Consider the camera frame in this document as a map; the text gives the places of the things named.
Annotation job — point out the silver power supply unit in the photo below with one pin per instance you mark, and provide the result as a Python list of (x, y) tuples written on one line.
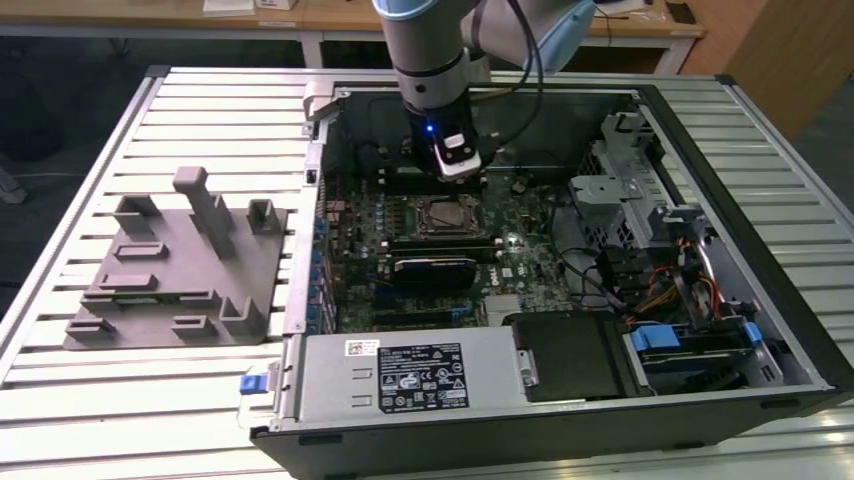
[(334, 380)]

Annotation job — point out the black open PC case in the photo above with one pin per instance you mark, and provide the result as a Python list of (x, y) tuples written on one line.
[(467, 450)]

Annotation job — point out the white paper box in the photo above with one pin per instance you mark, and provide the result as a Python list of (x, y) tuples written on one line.
[(227, 6)]

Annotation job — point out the blue case latch tab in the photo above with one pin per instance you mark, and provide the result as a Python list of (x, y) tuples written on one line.
[(253, 385)]

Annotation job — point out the black disk drive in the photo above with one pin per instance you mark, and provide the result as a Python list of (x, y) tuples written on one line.
[(688, 372)]

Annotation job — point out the green motherboard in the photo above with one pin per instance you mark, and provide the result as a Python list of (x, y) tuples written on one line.
[(361, 250)]

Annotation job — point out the grey plastic parts rack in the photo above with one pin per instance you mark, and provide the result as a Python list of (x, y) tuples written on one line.
[(181, 260)]

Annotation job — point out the black graphics card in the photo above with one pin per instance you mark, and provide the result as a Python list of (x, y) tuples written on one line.
[(434, 275)]

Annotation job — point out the CPU socket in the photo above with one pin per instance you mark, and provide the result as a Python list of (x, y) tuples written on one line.
[(443, 233)]

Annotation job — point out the blue disk carrier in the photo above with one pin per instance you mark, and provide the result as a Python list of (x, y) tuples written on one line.
[(654, 340)]

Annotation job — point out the wooden cabinet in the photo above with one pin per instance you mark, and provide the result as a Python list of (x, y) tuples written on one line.
[(788, 50)]

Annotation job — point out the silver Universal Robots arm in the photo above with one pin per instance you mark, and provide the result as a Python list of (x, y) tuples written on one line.
[(427, 50)]

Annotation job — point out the small silver heat sink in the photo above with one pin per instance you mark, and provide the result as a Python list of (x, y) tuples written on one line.
[(504, 306)]

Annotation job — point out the grey metal floor foot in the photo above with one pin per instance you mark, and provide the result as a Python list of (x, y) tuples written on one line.
[(12, 192)]

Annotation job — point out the small black desk item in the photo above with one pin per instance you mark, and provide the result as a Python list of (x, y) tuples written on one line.
[(682, 12)]

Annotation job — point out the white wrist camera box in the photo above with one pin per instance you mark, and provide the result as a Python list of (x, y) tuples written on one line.
[(461, 162)]

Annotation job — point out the grey metal drive cage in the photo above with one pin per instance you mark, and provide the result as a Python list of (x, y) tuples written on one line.
[(601, 195)]

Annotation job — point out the black RAM slot bank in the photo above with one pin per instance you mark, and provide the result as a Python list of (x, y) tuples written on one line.
[(441, 248), (394, 182)]

